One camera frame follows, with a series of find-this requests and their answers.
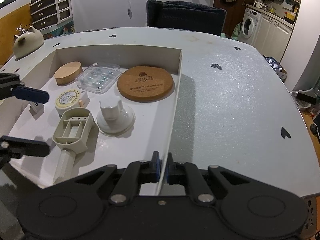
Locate white suction cup knob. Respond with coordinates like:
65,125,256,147
96,98,136,137

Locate white block with wooden peg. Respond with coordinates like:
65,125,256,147
77,92,90,108

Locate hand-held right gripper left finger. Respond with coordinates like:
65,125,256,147
75,151,160,204

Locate white lower kitchen cabinets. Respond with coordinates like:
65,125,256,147
255,12,293,61

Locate blue printed box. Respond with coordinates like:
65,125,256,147
262,56,288,82

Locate white washing machine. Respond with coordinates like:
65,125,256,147
239,7,262,43

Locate white shallow cardboard box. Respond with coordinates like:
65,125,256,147
0,47,184,198

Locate round white case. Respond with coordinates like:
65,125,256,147
54,89,82,116

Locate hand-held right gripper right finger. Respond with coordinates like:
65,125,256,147
166,152,248,204

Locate dark power strip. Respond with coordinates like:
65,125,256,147
301,195,320,239

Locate thick round cork lid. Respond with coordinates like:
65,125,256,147
54,61,83,86

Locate clear plastic case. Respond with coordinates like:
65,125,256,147
76,63,122,95

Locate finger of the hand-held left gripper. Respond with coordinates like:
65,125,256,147
0,73,50,104
0,135,51,171

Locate white drawer cabinet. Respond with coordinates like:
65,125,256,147
30,0,73,31

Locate round cork coaster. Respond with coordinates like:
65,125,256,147
117,65,174,103

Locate small green bag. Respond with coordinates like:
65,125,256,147
231,22,242,41

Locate dark blue chair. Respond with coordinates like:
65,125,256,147
146,0,227,36

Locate white charger plug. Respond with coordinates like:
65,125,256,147
29,101,45,117

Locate cat-shaped ceramic pot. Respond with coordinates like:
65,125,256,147
13,26,45,59

